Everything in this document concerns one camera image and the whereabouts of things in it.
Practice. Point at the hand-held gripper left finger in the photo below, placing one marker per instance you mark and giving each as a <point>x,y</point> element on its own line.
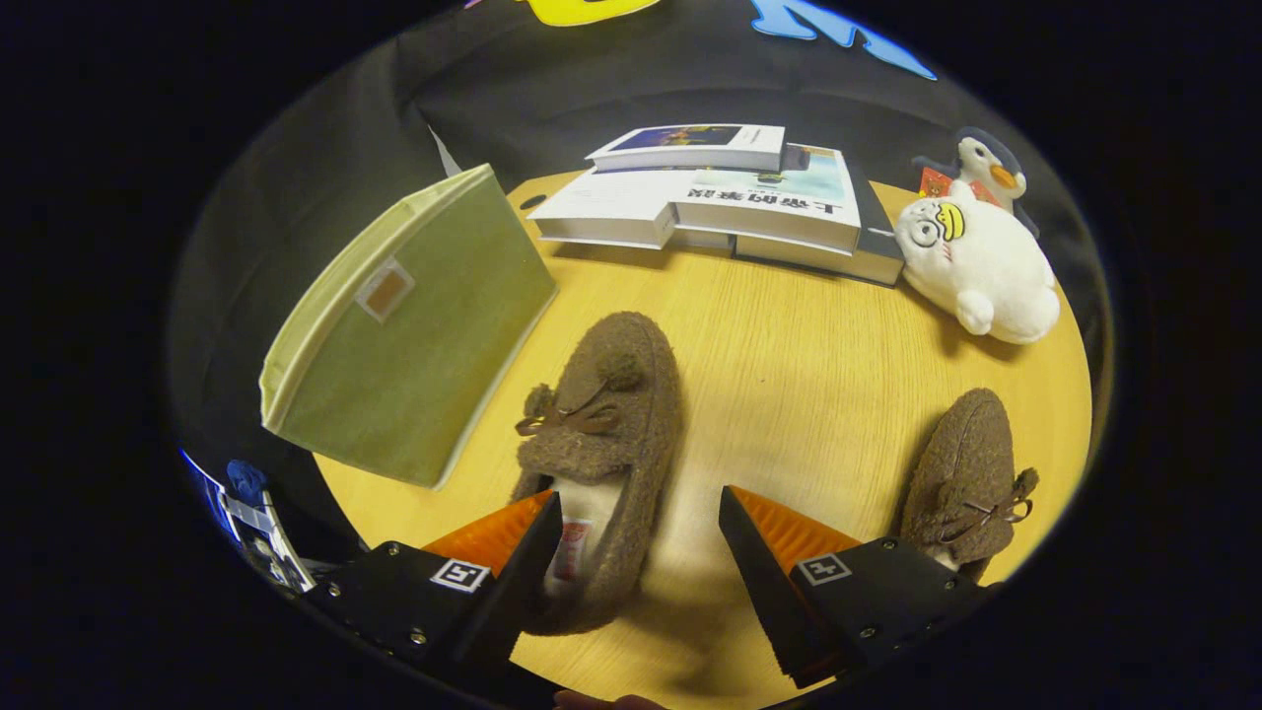
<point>527,582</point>

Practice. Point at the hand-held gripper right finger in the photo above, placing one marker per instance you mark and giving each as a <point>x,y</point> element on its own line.
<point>769,592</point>

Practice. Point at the brown fuzzy shoe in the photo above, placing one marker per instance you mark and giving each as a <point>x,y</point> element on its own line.
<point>621,394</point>
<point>971,454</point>

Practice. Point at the green fabric storage box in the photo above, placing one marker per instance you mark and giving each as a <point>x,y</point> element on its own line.
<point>414,365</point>

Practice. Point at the computer monitor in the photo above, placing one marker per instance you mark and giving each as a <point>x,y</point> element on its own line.
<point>261,537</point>

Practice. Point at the blue crumpled cloth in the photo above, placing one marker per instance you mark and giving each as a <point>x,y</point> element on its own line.
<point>246,483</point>

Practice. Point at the white round plush toy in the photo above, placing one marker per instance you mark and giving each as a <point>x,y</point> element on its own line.
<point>986,276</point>

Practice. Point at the white book with blue picture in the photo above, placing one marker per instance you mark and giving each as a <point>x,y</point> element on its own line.
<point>710,153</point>

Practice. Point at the blue grey penguin plush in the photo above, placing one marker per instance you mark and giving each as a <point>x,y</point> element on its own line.
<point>986,163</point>

